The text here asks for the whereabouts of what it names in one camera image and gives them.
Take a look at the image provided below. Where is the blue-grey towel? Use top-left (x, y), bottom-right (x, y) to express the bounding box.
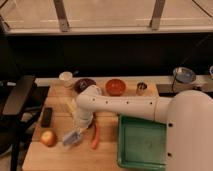
top-left (62, 131), bottom-right (83, 146)

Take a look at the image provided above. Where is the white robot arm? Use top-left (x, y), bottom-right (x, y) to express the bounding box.
top-left (76, 85), bottom-right (213, 171)

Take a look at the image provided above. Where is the orange carrot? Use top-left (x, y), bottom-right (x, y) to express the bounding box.
top-left (91, 122), bottom-right (100, 149)

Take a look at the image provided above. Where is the dark grape bunch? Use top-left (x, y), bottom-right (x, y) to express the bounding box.
top-left (87, 114), bottom-right (96, 129)

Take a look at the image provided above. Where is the yellow banana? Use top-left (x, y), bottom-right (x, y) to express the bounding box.
top-left (66, 99), bottom-right (77, 116)

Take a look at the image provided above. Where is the red yellow apple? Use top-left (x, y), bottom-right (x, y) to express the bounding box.
top-left (40, 130), bottom-right (57, 147)

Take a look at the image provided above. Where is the black rectangular block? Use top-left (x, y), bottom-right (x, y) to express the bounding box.
top-left (41, 107), bottom-right (53, 128)

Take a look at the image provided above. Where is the white paper cup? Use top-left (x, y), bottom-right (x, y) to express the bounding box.
top-left (59, 71), bottom-right (73, 88)

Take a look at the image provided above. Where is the red bowl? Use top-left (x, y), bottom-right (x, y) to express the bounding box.
top-left (105, 79), bottom-right (126, 96)

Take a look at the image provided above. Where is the green plastic tray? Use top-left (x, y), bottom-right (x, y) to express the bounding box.
top-left (117, 115), bottom-right (166, 171)

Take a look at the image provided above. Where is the black office chair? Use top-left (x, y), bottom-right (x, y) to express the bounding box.
top-left (0, 75), bottom-right (42, 171)

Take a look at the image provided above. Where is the small metal cup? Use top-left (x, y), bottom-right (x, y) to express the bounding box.
top-left (136, 82), bottom-right (147, 95)

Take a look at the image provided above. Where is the silver metal bowl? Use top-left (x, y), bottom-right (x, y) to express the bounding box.
top-left (173, 67), bottom-right (196, 84)

